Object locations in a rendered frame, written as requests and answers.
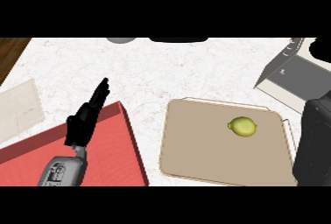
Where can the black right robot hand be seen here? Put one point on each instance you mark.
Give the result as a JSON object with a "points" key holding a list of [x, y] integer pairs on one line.
{"points": [[315, 143]]}

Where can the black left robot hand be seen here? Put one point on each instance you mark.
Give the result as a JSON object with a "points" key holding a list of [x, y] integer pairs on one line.
{"points": [[82, 125]]}

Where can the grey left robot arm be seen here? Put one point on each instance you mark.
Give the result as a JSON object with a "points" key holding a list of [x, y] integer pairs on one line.
{"points": [[63, 170]]}

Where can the red tray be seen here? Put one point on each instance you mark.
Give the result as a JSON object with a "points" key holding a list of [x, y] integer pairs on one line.
{"points": [[110, 157]]}

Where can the tan tray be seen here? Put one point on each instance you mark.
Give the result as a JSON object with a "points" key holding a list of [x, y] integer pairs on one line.
{"points": [[215, 151]]}

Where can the yellow-green lime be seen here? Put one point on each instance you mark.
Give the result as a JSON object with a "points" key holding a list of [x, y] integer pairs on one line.
{"points": [[243, 126]]}

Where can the grey round object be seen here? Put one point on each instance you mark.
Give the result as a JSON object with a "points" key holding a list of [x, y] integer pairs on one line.
{"points": [[122, 40]]}

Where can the black rounded object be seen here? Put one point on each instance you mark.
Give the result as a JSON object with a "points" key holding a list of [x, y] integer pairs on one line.
{"points": [[323, 49]]}

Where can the black flat object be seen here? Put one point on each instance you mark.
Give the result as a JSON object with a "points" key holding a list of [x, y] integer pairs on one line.
{"points": [[178, 39]]}

